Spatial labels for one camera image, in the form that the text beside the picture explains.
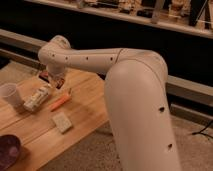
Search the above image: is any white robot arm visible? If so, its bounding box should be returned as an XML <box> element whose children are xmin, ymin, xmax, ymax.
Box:
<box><xmin>38</xmin><ymin>35</ymin><xmax>182</xmax><ymax>171</ymax></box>

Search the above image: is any orange carrot toy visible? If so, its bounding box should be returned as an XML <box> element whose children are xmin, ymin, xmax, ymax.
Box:
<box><xmin>50</xmin><ymin>90</ymin><xmax>71</xmax><ymax>111</ymax></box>

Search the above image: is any wooden table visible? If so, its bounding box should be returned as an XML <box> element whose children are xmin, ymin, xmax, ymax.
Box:
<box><xmin>0</xmin><ymin>69</ymin><xmax>108</xmax><ymax>171</ymax></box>

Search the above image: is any beige sponge block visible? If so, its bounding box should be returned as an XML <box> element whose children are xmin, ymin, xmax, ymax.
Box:
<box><xmin>52</xmin><ymin>112</ymin><xmax>72</xmax><ymax>133</ymax></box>

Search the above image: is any dark purple bowl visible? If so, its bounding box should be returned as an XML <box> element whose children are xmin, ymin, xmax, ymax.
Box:
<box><xmin>0</xmin><ymin>135</ymin><xmax>21</xmax><ymax>171</ymax></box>

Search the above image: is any wooden background shelf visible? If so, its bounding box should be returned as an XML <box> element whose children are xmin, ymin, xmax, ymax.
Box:
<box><xmin>25</xmin><ymin>0</ymin><xmax>213</xmax><ymax>39</ymax></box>

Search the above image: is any black cable on floor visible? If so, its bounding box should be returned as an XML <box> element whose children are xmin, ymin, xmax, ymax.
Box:
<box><xmin>191</xmin><ymin>119</ymin><xmax>213</xmax><ymax>138</ymax></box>

